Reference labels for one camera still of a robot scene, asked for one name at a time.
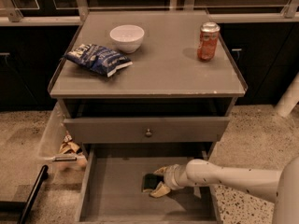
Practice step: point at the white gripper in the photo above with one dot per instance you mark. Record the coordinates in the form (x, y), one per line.
(170, 177)

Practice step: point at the green yellow sponge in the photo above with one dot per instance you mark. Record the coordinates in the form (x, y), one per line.
(150, 182)

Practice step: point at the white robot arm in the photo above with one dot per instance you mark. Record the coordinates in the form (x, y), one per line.
(278, 187)

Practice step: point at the grey top drawer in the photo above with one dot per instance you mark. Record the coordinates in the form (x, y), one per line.
(146, 130)

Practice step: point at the grey open middle drawer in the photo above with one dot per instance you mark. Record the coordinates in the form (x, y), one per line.
(112, 192)

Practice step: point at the grey drawer cabinet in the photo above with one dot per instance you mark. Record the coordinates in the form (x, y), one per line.
(166, 78)

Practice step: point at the clear plastic storage bin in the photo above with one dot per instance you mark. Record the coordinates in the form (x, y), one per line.
(50, 143)

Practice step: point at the blue chip bag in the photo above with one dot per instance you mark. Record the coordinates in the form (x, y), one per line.
(98, 59)

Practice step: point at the white ceramic bowl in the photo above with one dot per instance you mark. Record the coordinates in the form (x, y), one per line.
(127, 38)

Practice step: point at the orange soda can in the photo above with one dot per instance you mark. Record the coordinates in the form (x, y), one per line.
(209, 35)

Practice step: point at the black bar handle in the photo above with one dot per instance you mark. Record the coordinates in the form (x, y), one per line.
(42, 176)

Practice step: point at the white post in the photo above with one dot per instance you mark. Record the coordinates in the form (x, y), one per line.
(289, 99)

